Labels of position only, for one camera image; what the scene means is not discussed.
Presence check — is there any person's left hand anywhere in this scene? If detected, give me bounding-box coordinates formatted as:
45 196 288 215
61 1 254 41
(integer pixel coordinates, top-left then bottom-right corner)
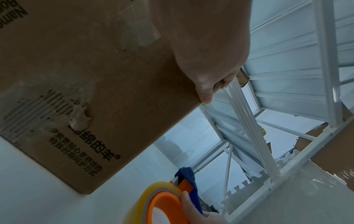
154 0 251 104

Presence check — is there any large taped brown cardboard box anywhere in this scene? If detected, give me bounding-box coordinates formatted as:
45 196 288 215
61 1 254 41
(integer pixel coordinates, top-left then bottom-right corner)
294 110 354 192

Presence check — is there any orange and blue tape dispenser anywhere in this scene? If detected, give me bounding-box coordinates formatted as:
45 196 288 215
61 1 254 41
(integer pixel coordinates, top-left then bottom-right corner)
146 167 205 224

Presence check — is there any small brown cardboard box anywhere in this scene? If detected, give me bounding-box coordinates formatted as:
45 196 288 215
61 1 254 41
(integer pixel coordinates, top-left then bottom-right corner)
236 67 251 89

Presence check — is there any white foam puzzle mat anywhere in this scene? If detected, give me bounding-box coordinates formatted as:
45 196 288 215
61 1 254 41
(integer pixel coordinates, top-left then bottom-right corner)
221 151 298 217

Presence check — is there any white metal shelf rack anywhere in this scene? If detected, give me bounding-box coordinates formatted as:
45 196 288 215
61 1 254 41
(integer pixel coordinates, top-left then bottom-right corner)
192 0 354 224

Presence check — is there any brown printed cardboard box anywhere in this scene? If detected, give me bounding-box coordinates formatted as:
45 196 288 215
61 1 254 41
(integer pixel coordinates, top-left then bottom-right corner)
0 0 203 195

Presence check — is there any person's right hand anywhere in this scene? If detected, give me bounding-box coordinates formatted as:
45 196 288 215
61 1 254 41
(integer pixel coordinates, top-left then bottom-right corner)
180 191 230 224

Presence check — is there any clear yellowish packing tape roll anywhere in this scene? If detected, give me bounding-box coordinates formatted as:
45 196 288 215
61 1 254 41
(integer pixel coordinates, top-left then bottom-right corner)
122 182 183 224

